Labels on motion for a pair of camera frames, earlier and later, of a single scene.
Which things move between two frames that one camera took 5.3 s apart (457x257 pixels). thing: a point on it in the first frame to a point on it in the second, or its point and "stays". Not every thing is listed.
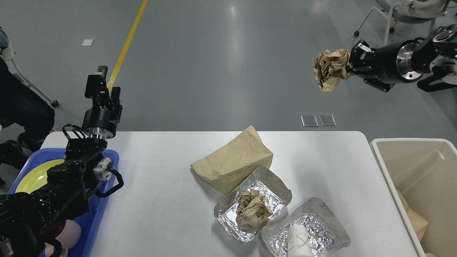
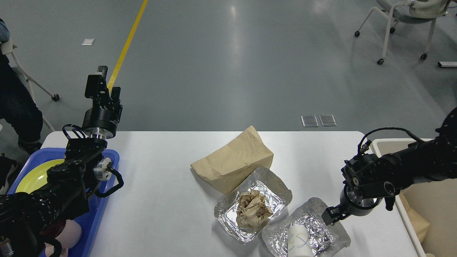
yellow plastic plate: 36,176 stays
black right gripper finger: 361,58 to 331,214
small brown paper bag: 419,223 stays
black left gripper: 96,121 stays
